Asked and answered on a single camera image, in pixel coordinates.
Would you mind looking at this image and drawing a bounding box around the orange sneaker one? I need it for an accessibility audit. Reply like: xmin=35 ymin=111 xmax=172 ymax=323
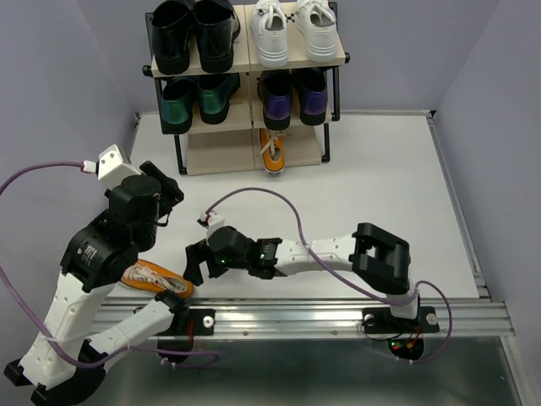
xmin=121 ymin=260 xmax=195 ymax=299
xmin=259 ymin=129 xmax=286 ymax=175

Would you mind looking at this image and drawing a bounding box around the purple loafer one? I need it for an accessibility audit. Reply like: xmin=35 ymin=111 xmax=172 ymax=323
xmin=257 ymin=69 xmax=292 ymax=131
xmin=292 ymin=68 xmax=328 ymax=126

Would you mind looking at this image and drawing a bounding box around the white sneaker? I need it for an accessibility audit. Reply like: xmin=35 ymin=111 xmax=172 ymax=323
xmin=295 ymin=0 xmax=338 ymax=63
xmin=249 ymin=0 xmax=288 ymax=69

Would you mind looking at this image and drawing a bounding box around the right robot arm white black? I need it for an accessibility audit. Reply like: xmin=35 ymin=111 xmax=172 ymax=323
xmin=183 ymin=222 xmax=419 ymax=330

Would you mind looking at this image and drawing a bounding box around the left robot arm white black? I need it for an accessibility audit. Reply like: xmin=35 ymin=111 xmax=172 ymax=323
xmin=4 ymin=162 xmax=189 ymax=405

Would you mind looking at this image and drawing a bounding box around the beige black-framed shoe shelf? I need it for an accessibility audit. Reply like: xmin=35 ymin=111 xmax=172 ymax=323
xmin=140 ymin=0 xmax=352 ymax=176

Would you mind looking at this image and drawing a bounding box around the green loafer left one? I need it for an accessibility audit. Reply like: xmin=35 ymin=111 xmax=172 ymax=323
xmin=161 ymin=77 xmax=196 ymax=134

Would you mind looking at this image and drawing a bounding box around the green loafer one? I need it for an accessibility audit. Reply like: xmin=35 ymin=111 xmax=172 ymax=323
xmin=161 ymin=77 xmax=196 ymax=134
xmin=197 ymin=74 xmax=240 ymax=125

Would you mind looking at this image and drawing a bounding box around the green loafer right one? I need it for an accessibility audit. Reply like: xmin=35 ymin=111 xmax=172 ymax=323
xmin=197 ymin=74 xmax=240 ymax=125

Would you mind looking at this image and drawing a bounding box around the black loafer left one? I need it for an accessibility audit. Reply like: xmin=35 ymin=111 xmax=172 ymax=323
xmin=150 ymin=1 xmax=194 ymax=75

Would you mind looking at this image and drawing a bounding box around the black loafer one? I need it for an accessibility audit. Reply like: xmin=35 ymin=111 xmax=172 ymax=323
xmin=150 ymin=1 xmax=194 ymax=75
xmin=194 ymin=0 xmax=241 ymax=74

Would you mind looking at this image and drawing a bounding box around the black loafer right one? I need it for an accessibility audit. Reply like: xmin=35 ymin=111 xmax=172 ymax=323
xmin=194 ymin=0 xmax=241 ymax=74

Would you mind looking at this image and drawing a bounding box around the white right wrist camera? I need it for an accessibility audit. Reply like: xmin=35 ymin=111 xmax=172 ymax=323
xmin=197 ymin=210 xmax=225 ymax=239

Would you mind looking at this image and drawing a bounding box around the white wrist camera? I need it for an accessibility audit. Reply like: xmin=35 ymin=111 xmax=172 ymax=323
xmin=197 ymin=210 xmax=225 ymax=239
xmin=96 ymin=145 xmax=142 ymax=189

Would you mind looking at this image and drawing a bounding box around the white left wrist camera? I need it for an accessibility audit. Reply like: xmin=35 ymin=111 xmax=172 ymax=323
xmin=96 ymin=145 xmax=142 ymax=189

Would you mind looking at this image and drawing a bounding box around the aluminium mounting rail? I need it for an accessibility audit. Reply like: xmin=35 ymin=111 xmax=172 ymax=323
xmin=92 ymin=295 xmax=517 ymax=339

